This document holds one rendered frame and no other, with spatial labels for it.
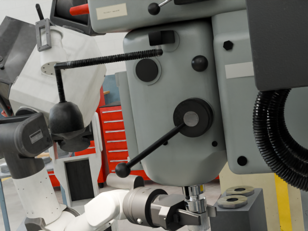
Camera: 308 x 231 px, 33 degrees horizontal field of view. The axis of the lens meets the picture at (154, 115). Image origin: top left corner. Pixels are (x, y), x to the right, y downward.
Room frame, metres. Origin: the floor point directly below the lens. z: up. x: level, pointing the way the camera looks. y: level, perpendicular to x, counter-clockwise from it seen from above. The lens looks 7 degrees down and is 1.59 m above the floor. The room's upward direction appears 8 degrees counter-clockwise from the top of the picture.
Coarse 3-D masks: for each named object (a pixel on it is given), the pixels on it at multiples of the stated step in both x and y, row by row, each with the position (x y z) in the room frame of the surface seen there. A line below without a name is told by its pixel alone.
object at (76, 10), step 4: (84, 4) 1.22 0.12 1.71; (72, 8) 1.23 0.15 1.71; (76, 8) 1.22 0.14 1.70; (80, 8) 1.22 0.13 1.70; (84, 8) 1.21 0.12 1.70; (88, 8) 1.21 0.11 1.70; (72, 12) 1.23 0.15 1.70; (76, 12) 1.22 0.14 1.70; (80, 12) 1.22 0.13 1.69; (84, 12) 1.22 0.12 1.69; (88, 12) 1.22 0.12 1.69
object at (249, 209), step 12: (228, 192) 1.57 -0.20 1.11; (240, 192) 1.56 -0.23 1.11; (252, 192) 1.56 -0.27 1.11; (216, 204) 1.51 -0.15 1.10; (228, 204) 1.46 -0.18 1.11; (240, 204) 1.45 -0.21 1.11; (252, 204) 1.47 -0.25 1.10; (216, 216) 1.46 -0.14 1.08; (228, 216) 1.44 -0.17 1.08; (240, 216) 1.43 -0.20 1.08; (252, 216) 1.45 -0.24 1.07; (264, 216) 1.60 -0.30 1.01; (216, 228) 1.46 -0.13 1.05; (228, 228) 1.44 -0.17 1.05; (240, 228) 1.43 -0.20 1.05; (252, 228) 1.43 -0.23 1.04; (264, 228) 1.58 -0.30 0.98
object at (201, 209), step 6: (204, 204) 1.04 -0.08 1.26; (186, 210) 1.05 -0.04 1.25; (192, 210) 1.03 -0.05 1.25; (198, 210) 1.03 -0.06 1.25; (204, 210) 1.04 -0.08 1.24; (204, 216) 1.04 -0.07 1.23; (204, 222) 1.04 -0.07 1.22; (192, 228) 1.04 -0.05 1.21; (198, 228) 1.03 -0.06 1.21; (204, 228) 1.04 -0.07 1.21
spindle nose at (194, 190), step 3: (198, 186) 1.04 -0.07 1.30; (183, 189) 1.05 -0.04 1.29; (189, 189) 1.03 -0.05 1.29; (192, 189) 1.03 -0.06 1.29; (195, 189) 1.03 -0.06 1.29; (198, 189) 1.03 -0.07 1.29; (204, 189) 1.05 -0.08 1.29; (183, 192) 1.05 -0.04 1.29; (189, 192) 1.04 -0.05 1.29; (192, 192) 1.03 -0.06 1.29; (195, 192) 1.03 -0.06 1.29; (198, 192) 1.03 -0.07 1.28; (201, 192) 1.04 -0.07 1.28; (189, 195) 1.04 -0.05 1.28; (192, 195) 1.03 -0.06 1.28
